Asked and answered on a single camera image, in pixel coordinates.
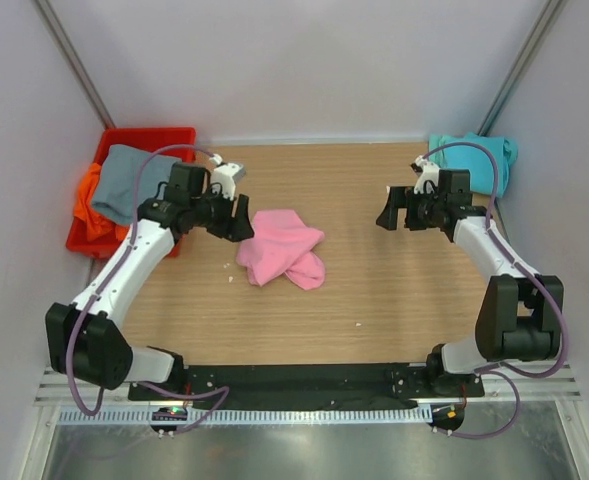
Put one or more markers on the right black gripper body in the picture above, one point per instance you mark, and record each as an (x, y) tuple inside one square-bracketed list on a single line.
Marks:
[(422, 210)]

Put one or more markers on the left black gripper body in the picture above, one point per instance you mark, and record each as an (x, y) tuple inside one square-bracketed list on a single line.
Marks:
[(215, 214)]

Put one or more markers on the pink t shirt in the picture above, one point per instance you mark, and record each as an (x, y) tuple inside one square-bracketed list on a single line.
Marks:
[(283, 245)]

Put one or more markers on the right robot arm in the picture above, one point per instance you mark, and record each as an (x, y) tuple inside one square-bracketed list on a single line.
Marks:
[(519, 315)]

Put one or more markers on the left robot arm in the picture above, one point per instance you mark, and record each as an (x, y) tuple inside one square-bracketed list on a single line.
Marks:
[(84, 337)]

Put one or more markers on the teal folded t shirt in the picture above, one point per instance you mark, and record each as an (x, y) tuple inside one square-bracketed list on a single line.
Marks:
[(504, 150)]

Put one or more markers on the grey t shirt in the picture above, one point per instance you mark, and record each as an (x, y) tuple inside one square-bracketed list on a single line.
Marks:
[(114, 196)]

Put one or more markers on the orange t shirt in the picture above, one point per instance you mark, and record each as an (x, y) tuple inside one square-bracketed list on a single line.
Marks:
[(96, 225)]

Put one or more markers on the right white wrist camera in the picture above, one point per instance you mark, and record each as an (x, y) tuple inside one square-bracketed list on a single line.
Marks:
[(427, 175)]

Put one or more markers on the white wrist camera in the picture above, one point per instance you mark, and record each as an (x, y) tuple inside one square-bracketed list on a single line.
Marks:
[(225, 176), (427, 175)]

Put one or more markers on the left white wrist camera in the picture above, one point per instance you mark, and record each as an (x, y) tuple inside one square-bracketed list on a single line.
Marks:
[(225, 176)]

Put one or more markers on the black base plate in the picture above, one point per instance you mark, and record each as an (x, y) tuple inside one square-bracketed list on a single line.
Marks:
[(307, 382)]

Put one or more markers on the left corner metal post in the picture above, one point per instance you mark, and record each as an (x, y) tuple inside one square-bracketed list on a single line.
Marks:
[(63, 42)]

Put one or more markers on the corner metal post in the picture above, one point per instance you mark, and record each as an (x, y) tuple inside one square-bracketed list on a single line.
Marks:
[(63, 42), (527, 53)]

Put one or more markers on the right corner metal post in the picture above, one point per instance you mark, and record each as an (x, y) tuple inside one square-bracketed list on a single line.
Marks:
[(527, 53)]

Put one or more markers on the slotted cable duct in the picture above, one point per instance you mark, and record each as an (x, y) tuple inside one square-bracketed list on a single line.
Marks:
[(172, 416)]

